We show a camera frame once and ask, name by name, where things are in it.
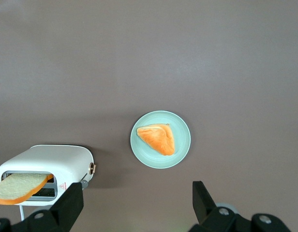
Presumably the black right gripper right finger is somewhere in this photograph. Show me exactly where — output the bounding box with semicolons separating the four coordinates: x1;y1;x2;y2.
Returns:
189;180;292;232

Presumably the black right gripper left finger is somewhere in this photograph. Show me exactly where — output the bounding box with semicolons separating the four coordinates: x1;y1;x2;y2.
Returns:
0;182;84;232

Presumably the white two-slot toaster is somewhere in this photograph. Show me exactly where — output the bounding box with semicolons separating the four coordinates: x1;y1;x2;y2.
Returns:
0;144;94;206

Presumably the white bread slice orange crust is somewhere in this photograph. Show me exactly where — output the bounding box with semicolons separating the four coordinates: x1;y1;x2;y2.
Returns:
0;173;54;205

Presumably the pale green round plate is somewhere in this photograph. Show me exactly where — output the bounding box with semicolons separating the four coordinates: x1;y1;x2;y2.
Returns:
130;110;191;169

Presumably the triangular orange bread piece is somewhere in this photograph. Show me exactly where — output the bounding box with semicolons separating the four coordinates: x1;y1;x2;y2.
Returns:
136;123;176;157

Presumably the brown table cover mat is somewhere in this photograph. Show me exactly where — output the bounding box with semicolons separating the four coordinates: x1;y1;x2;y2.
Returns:
0;0;298;232

